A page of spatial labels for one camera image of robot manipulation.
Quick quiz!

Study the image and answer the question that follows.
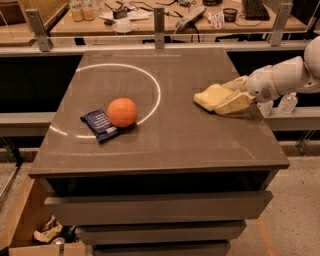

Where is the clear plastic bottle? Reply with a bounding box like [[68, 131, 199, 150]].
[[277, 92, 298, 114], [257, 101, 274, 117]]

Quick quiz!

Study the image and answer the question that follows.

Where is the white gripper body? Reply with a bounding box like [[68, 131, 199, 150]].
[[246, 65, 280, 103]]

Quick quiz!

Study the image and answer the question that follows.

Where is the wooden background desk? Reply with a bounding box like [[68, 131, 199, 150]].
[[49, 0, 308, 38]]

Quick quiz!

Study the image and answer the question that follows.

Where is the metal rail post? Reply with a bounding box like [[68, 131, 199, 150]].
[[26, 9, 52, 52], [268, 3, 293, 46], [154, 8, 165, 49]]

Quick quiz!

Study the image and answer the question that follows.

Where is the crumpled snack bag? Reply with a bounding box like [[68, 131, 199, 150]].
[[33, 216, 63, 243]]

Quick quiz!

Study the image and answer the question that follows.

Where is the metal rail post right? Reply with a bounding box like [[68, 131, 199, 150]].
[[268, 3, 293, 46]]

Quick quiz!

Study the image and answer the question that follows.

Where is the orange fruit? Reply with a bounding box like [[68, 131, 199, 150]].
[[107, 98, 137, 128]]

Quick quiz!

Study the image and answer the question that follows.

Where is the metal rail post middle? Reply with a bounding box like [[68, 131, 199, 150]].
[[154, 8, 165, 49]]

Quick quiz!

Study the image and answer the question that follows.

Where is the black cup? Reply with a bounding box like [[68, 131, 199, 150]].
[[223, 8, 238, 22]]

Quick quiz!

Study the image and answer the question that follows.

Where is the glass jar left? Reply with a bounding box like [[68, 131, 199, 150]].
[[69, 0, 83, 22]]

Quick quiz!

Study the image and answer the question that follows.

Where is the black keyboard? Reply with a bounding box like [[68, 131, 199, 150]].
[[242, 0, 270, 21]]

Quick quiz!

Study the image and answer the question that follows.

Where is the white bowl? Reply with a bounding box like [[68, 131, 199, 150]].
[[112, 20, 134, 34]]

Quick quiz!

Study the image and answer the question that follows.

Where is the glass jar right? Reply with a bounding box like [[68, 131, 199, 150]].
[[81, 0, 95, 21]]

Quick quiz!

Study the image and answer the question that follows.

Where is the white patterned cup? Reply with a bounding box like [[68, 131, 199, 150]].
[[207, 12, 225, 29]]

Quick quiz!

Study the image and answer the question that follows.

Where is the glass jar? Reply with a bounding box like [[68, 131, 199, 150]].
[[81, 0, 95, 21], [69, 0, 83, 22]]

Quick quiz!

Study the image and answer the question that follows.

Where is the yellow sponge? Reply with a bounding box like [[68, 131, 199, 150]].
[[193, 84, 233, 112]]

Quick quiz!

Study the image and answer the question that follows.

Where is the clear plastic bottle right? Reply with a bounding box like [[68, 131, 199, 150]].
[[277, 92, 298, 114]]

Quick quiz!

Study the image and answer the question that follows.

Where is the blue rxbar wrapper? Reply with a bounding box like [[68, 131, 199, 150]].
[[80, 109, 120, 143]]

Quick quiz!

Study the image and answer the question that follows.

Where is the clear plastic bottle left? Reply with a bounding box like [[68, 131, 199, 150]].
[[257, 101, 274, 117]]

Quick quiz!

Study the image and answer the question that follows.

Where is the cardboard box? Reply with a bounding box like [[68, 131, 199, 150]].
[[0, 176, 92, 256]]

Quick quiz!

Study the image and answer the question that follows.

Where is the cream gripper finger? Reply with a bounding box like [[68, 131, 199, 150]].
[[214, 90, 255, 115], [223, 75, 248, 92]]

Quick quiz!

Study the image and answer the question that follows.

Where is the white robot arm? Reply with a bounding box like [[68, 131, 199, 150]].
[[214, 36, 320, 115]]

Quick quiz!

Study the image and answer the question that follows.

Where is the grey drawer cabinet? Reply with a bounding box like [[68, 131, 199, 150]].
[[30, 48, 289, 256]]

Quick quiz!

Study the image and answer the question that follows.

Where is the grey power strip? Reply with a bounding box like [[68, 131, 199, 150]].
[[175, 6, 206, 31]]

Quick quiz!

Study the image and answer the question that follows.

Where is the metal rail post left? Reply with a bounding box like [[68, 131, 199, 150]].
[[26, 9, 52, 52]]

